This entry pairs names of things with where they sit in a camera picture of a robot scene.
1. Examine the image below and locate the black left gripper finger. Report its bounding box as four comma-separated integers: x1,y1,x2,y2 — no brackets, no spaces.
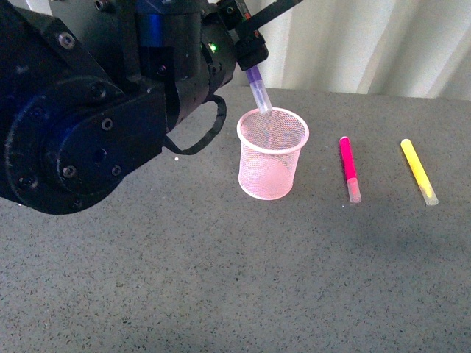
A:
235,35,269,71

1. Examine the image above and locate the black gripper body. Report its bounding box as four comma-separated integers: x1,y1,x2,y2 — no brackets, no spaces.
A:
202,0,301,46

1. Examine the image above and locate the purple highlighter pen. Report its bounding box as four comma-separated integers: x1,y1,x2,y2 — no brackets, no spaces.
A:
246,65,273,114

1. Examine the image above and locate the pink highlighter pen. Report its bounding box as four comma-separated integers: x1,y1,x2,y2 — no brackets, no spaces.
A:
339,136,361,204

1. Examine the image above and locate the pink mesh cup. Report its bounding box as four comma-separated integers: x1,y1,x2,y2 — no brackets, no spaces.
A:
236,107,309,200

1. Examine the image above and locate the white pleated curtain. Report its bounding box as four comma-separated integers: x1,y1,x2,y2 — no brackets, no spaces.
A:
21,0,471,100

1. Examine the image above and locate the yellow highlighter pen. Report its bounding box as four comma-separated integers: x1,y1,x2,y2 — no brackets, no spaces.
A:
400,138,439,206

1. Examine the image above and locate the black cable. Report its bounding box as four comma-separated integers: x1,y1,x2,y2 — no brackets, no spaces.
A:
164,94,228,156

